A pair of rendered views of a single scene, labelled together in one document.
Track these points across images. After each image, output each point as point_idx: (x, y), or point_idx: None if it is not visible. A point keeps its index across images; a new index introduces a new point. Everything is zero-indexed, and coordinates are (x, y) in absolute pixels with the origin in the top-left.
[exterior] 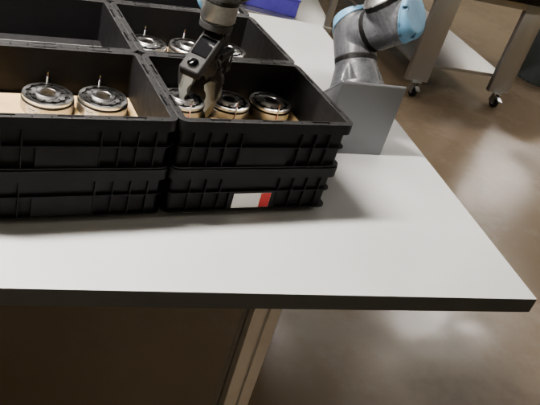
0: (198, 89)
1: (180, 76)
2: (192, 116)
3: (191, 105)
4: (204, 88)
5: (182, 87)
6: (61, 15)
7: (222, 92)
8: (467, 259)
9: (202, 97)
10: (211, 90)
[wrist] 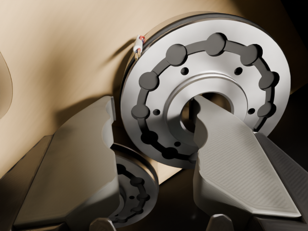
0: (191, 189)
1: (281, 162)
2: (133, 54)
3: (136, 50)
4: (112, 157)
5: (228, 126)
6: None
7: (133, 215)
8: None
9: (174, 179)
10: (61, 165)
